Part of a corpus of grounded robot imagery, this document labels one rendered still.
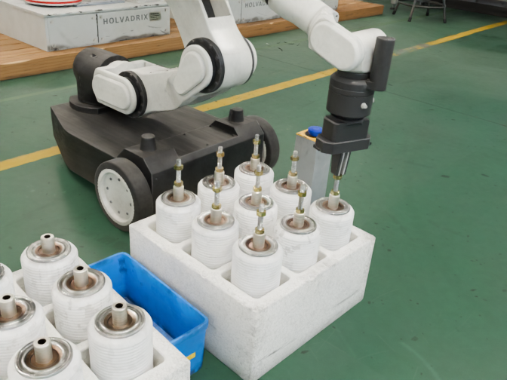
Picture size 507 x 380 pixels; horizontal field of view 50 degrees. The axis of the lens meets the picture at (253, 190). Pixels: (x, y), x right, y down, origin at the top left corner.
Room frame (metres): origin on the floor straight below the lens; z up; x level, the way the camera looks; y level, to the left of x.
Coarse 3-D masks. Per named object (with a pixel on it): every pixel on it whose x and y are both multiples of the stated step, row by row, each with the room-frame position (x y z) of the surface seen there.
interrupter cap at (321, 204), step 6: (324, 198) 1.07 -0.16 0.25; (318, 204) 1.04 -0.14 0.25; (324, 204) 1.04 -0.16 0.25; (342, 204) 1.05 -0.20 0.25; (348, 204) 1.05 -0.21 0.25; (324, 210) 1.01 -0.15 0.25; (330, 210) 1.01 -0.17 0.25; (336, 210) 1.02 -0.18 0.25; (342, 210) 1.02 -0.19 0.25; (348, 210) 1.02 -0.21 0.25
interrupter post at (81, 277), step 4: (76, 268) 0.71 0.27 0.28; (80, 268) 0.72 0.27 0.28; (84, 268) 0.71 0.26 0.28; (76, 272) 0.70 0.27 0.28; (80, 272) 0.70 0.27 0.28; (84, 272) 0.70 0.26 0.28; (76, 276) 0.70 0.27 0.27; (80, 276) 0.70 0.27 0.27; (84, 276) 0.70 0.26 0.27; (76, 280) 0.70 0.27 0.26; (80, 280) 0.70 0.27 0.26; (84, 280) 0.70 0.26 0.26; (76, 284) 0.70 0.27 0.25; (80, 284) 0.70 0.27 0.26; (84, 284) 0.70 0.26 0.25
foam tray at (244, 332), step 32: (160, 256) 0.94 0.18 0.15; (320, 256) 0.97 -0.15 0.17; (352, 256) 0.98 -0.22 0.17; (192, 288) 0.87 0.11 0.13; (224, 288) 0.82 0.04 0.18; (288, 288) 0.83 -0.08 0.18; (320, 288) 0.90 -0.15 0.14; (352, 288) 1.00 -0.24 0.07; (224, 320) 0.81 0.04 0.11; (256, 320) 0.76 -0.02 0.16; (288, 320) 0.83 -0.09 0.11; (320, 320) 0.91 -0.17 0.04; (224, 352) 0.80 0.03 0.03; (256, 352) 0.76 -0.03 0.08; (288, 352) 0.84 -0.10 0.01
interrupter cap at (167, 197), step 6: (168, 192) 1.04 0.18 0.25; (186, 192) 1.04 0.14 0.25; (192, 192) 1.04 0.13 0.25; (162, 198) 1.01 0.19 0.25; (168, 198) 1.01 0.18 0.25; (186, 198) 1.02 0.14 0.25; (192, 198) 1.02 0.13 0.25; (168, 204) 0.99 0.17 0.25; (174, 204) 0.99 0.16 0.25; (180, 204) 0.99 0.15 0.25; (186, 204) 0.99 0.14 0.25
